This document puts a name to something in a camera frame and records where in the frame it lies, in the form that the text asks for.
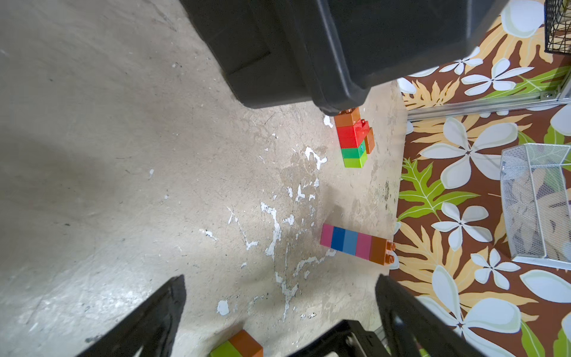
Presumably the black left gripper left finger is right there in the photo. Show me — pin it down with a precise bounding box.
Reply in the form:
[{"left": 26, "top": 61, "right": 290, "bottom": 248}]
[{"left": 80, "top": 275, "right": 187, "bottom": 356}]

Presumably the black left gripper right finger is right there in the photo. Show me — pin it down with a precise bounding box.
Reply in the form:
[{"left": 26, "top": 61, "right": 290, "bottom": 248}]
[{"left": 376, "top": 275, "right": 482, "bottom": 356}]

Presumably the orange lego brick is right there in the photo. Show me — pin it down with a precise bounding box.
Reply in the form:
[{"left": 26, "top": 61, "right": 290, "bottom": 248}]
[
  {"left": 229, "top": 330, "right": 264, "bottom": 357},
  {"left": 364, "top": 128, "right": 376, "bottom": 155},
  {"left": 334, "top": 107, "right": 361, "bottom": 127},
  {"left": 369, "top": 236, "right": 396, "bottom": 266}
]

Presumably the magenta lego brick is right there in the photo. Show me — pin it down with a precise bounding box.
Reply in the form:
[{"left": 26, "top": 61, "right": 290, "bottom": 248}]
[{"left": 355, "top": 233, "right": 373, "bottom": 260}]

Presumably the dark blue lego brick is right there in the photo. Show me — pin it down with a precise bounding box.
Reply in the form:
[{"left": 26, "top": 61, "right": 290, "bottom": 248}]
[{"left": 331, "top": 227, "right": 346, "bottom": 251}]

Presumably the pink small lego brick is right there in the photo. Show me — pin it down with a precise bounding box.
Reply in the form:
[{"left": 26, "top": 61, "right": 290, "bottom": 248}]
[{"left": 320, "top": 224, "right": 335, "bottom": 248}]

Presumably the dark green lego brick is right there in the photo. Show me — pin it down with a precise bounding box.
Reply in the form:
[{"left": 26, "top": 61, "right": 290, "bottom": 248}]
[{"left": 341, "top": 141, "right": 367, "bottom": 160}]

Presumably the red long lego brick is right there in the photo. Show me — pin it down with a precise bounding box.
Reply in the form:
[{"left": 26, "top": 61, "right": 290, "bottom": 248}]
[{"left": 336, "top": 120, "right": 370, "bottom": 149}]

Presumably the lime green lego brick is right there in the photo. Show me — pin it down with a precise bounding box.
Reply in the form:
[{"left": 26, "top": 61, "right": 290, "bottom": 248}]
[{"left": 210, "top": 341, "right": 242, "bottom": 357}]

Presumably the light blue long lego brick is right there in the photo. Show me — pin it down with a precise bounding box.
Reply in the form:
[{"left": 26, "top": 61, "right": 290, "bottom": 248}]
[{"left": 343, "top": 230, "right": 358, "bottom": 256}]

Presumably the lime green brick in assembly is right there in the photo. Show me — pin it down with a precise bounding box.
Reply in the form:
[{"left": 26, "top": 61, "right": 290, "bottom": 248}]
[{"left": 342, "top": 152, "right": 368, "bottom": 168}]

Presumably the black toolbox with yellow label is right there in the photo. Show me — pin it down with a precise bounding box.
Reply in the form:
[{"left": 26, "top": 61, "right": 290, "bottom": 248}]
[{"left": 183, "top": 0, "right": 506, "bottom": 115}]

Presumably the black mounting rail base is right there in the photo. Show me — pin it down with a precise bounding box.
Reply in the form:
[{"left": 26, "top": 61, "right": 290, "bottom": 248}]
[{"left": 290, "top": 320, "right": 390, "bottom": 357}]

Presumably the white wire basket right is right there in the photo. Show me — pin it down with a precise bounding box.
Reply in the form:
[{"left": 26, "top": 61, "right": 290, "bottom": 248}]
[{"left": 501, "top": 144, "right": 570, "bottom": 270}]

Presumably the black wire basket back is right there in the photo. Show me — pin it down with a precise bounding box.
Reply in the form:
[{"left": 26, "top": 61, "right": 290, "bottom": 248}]
[{"left": 544, "top": 0, "right": 571, "bottom": 55}]

